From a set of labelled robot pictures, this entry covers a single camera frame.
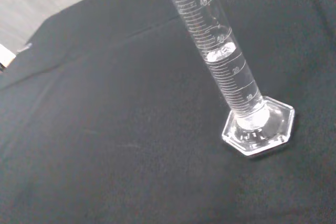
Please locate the black bench cloth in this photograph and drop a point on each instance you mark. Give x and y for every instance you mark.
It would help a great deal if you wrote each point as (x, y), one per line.
(105, 129)

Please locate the clear plastic clip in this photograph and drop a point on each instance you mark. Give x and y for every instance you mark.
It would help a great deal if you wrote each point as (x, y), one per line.
(25, 47)

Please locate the white panel with brown edge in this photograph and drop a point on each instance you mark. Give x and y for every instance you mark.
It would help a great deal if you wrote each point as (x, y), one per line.
(5, 57)

